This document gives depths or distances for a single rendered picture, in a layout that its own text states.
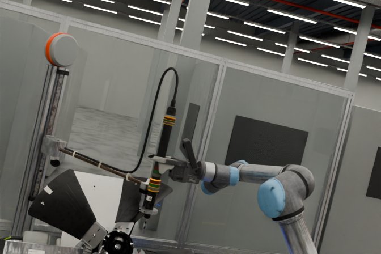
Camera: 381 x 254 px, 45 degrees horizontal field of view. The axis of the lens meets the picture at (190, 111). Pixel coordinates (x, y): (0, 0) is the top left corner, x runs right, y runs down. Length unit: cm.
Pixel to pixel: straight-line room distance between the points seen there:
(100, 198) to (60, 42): 72
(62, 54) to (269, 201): 117
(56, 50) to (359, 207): 401
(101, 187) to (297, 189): 93
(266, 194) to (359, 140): 374
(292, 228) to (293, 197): 10
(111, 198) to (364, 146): 364
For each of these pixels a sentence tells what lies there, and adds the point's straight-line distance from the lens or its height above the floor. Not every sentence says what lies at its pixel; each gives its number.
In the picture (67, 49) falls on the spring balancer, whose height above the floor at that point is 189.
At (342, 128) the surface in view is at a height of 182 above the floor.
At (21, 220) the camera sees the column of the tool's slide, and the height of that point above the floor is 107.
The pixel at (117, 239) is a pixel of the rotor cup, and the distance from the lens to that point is 176.
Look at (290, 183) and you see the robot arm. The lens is 159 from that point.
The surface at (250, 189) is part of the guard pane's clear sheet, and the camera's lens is 273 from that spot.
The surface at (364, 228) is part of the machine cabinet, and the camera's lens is 550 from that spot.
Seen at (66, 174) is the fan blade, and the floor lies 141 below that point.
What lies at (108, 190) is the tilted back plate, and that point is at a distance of 214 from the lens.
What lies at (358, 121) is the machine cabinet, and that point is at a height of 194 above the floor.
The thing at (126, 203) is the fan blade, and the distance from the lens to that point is 192.
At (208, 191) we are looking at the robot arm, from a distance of 192.
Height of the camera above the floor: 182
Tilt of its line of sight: 2 degrees down
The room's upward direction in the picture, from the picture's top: 13 degrees clockwise
